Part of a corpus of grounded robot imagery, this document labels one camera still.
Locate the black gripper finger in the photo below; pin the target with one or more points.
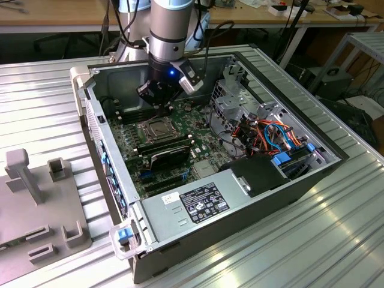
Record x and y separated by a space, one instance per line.
145 91
175 95

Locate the silver CPU green edge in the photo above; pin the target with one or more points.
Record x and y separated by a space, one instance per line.
159 129

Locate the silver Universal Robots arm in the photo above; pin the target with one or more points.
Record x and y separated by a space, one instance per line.
168 27

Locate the black RAM slot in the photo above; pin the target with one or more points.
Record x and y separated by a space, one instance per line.
133 113
134 119
165 141
132 110
166 144
133 116
167 149

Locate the CPU socket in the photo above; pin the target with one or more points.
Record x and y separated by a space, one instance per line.
143 133

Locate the black expansion slot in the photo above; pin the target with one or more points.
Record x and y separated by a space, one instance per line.
163 181
168 186

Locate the green motherboard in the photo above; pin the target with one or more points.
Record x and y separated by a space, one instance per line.
204 132

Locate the black case lock slider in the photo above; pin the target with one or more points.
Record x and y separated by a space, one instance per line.
101 119

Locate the silver metal disk bay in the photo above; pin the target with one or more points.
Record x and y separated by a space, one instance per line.
229 103

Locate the black graphics card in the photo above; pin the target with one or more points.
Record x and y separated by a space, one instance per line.
171 159

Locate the silver chipset heatsink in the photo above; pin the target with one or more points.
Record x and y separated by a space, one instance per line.
204 170

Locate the black plastic shroud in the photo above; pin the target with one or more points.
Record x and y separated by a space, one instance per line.
258 175

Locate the grey power supply unit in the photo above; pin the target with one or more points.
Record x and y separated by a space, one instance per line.
162 216

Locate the hard disk in blue carrier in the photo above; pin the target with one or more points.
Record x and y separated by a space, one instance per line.
282 159

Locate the grey open PC case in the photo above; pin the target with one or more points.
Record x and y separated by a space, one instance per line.
255 210

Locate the blue plastic tab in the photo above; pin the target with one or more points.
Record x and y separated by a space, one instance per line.
310 147

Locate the blue case release latch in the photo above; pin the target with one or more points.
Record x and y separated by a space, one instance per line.
124 235

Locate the white cardboard box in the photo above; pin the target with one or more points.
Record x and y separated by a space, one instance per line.
297 12

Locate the black equipment case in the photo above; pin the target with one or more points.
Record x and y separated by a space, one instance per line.
330 87

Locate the grey parts rack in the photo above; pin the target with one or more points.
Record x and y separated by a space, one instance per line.
30 210

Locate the black floor bag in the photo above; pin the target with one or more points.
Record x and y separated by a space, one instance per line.
354 120

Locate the brown cardboard piece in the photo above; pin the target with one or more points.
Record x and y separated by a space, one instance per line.
337 12

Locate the green RAM stick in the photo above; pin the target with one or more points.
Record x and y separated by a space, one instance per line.
15 241

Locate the black power adapter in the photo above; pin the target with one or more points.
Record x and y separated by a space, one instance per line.
357 9

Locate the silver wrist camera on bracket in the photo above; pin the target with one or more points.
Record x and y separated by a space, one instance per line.
189 85

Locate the wooden desk white frame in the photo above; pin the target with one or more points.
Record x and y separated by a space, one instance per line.
60 13
255 15

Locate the grey metal shelf frame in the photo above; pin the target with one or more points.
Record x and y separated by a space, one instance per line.
369 45

